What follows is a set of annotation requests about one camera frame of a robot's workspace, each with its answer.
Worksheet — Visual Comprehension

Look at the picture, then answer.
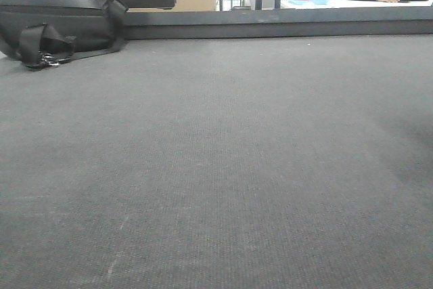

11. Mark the white table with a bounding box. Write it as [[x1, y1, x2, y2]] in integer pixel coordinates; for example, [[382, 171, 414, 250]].
[[281, 0, 432, 9]]

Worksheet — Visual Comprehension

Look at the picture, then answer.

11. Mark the light blue tray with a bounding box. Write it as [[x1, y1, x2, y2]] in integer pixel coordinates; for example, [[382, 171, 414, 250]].
[[287, 0, 328, 5]]

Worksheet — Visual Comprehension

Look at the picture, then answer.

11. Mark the black conveyor side rail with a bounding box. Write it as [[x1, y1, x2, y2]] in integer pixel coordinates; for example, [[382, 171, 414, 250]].
[[124, 5, 432, 40]]

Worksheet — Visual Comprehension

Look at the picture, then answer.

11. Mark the black shoulder bag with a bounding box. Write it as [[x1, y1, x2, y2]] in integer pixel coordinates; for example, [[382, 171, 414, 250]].
[[1, 0, 128, 70]]

